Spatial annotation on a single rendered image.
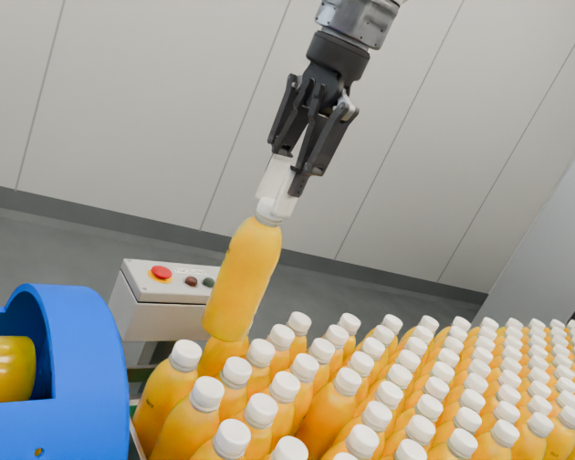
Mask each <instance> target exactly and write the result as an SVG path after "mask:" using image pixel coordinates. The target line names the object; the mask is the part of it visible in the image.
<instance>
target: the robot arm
mask: <svg viewBox="0 0 575 460"><path fill-rule="evenodd" d="M407 1H408V0H321V3H320V5H319V9H318V12H317V13H316V15H315V22H316V23H317V24H318V25H320V26H322V28H321V31H319V30H318V31H317V32H315V33H314V36H313V38H312V40H311V42H310V44H309V47H308V51H307V53H306V58H307V59H308V60H309V61H310V63H309V65H308V67H307V68H306V70H305V71H304V72H303V75H298V76H297V75H295V74H292V73H290V74H289V75H288V77H287V85H286V91H285V93H284V96H283V99H282V100H281V103H280V106H279V108H278V111H277V115H276V117H275V120H274V122H273V125H272V128H271V130H270V133H269V135H268V137H267V143H268V144H271V146H272V150H271V151H272V152H273V153H272V156H271V158H270V160H269V162H268V165H267V167H266V171H265V174H264V177H263V179H262V181H261V184H260V185H259V187H258V190H257V192H256V195H255V200H256V201H259V200H260V198H261V197H270V198H273V199H275V198H276V196H277V199H276V201H275V203H274V205H273V207H272V210H271V212H270V215H271V216H274V217H279V218H285V219H289V217H290V216H291V213H292V211H293V209H294V207H295V204H296V202H297V200H298V198H299V197H300V196H301V195H302V193H303V191H304V188H305V186H306V184H307V182H308V178H309V177H310V176H312V175H315V176H319V177H321V176H323V175H324V173H325V171H326V170H327V168H328V166H329V163H330V161H331V159H332V157H333V155H334V153H335V151H336V150H337V148H338V146H339V145H340V142H341V140H342V138H343V136H344V134H345V132H346V130H347V129H348V127H349V125H350V124H351V123H352V122H353V120H354V119H355V118H356V117H357V116H358V114H359V112H360V109H359V108H358V107H356V106H353V105H352V104H351V102H350V99H349V96H350V88H351V84H352V82H353V81H358V80H360V79H361V76H362V74H363V72H364V70H365V68H366V66H367V64H368V62H369V60H370V58H371V57H370V53H368V50H369V48H371V49H373V50H380V49H381V47H382V44H383V42H384V40H385V38H386V37H387V34H388V32H389V30H390V28H391V26H392V22H393V20H394V18H395V17H396V16H397V15H398V10H399V8H400V6H401V5H402V4H404V3H405V2H407ZM319 114H320V115H323V116H326V117H323V116H320V115H319ZM307 125H308V127H307ZM306 127H307V130H306V133H305V136H304V139H303V142H302V145H301V148H300V151H299V154H298V159H297V162H296V165H295V166H292V165H290V164H291V162H292V159H291V158H293V157H294V156H293V154H292V153H291V152H292V151H293V149H294V147H295V145H296V144H297V142H298V140H299V138H300V136H301V134H302V133H303V131H304V130H305V128H306ZM277 136H278V137H277ZM305 163H306V164H305ZM289 166H290V167H289ZM286 174H287V175H286ZM285 176H286V177H285ZM284 178H285V179H284ZM283 180H284V182H283ZM282 182H283V183H282ZM281 184H282V186H281ZM280 186H281V188H280ZM279 188H280V190H279ZM278 190H279V193H278V194H277V192H278Z"/></svg>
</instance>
